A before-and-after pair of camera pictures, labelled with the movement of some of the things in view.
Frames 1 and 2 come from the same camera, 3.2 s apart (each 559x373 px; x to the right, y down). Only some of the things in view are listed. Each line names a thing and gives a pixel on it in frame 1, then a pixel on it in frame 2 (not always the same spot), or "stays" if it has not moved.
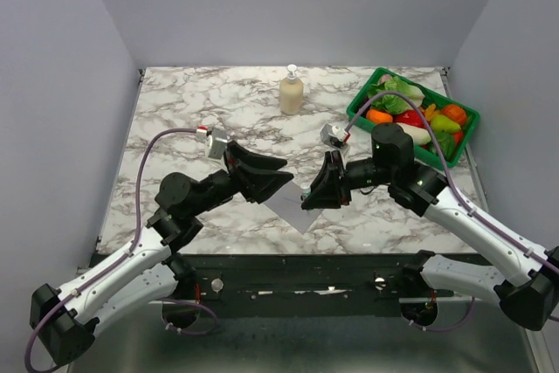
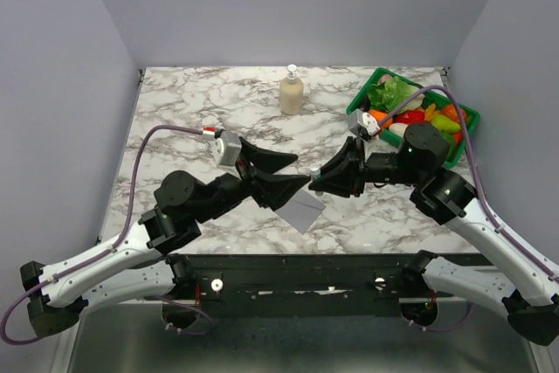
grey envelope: (287, 203) stays
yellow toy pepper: (431, 112) stays
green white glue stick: (306, 188) to (315, 170)
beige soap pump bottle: (291, 93) stays
